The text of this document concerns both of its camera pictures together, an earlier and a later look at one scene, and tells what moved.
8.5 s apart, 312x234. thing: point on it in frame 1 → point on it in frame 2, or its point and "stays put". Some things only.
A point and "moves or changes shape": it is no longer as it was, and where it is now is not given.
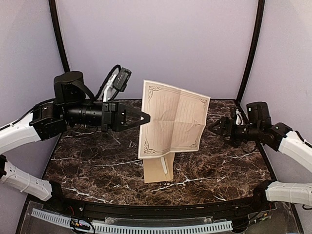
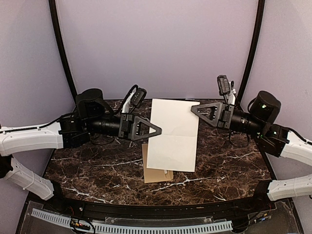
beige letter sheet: x=177 y=118 moves or changes shape
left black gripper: x=112 y=118 → x=128 y=122
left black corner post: x=59 y=34 stays put
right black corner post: x=260 y=16 stays put
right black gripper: x=225 y=121 → x=224 y=114
